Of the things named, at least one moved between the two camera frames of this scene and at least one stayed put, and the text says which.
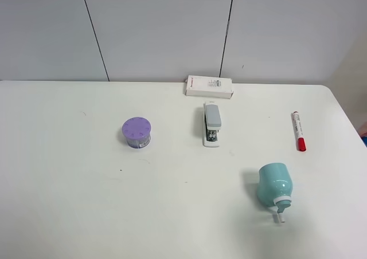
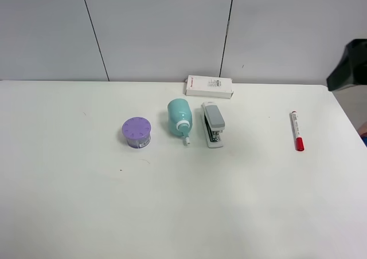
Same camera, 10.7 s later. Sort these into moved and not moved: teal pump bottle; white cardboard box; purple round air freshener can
Moved: teal pump bottle
Not moved: white cardboard box; purple round air freshener can
